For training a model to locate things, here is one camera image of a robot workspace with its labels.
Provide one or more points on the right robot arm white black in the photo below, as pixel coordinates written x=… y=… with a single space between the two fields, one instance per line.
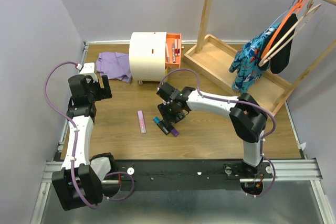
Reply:
x=248 y=121

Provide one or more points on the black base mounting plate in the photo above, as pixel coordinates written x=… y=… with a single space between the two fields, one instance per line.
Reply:
x=186 y=174

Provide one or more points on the blue capped black highlighter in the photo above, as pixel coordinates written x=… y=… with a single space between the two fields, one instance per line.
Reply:
x=161 y=125

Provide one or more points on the pink highlighter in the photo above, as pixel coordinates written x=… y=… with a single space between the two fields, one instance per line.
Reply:
x=141 y=122

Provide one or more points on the beige wooden hanger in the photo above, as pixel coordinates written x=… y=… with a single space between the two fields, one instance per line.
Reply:
x=288 y=32

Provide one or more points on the blue patterned pen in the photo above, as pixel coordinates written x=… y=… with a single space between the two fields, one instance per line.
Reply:
x=173 y=53

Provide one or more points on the purple capped black highlighter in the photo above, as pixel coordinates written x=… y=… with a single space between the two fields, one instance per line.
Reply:
x=174 y=132

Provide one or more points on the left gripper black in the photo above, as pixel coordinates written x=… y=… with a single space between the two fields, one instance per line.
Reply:
x=107 y=92

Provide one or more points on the aluminium frame rail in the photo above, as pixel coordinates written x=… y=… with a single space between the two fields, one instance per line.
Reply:
x=290 y=197

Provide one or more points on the black garment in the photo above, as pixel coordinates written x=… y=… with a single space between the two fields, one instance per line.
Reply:
x=279 y=62

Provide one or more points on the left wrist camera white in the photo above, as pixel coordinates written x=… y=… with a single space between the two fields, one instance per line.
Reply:
x=88 y=69

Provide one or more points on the blue patterned garment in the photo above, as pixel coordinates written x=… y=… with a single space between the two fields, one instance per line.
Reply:
x=246 y=61

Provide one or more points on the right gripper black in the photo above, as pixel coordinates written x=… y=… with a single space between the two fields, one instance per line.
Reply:
x=167 y=118

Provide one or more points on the orange plastic hanger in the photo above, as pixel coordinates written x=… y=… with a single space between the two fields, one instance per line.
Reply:
x=286 y=16

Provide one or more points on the purple cloth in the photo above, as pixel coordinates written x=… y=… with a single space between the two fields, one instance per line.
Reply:
x=115 y=65

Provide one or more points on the round cream drawer organizer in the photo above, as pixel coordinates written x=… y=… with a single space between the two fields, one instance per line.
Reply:
x=147 y=55

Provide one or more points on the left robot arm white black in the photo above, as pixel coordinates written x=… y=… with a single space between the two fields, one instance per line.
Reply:
x=79 y=181

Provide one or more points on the wooden clothes rack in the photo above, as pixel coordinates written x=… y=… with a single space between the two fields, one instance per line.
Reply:
x=212 y=58

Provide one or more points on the red capped white marker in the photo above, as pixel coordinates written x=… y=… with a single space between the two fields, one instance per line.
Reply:
x=177 y=47

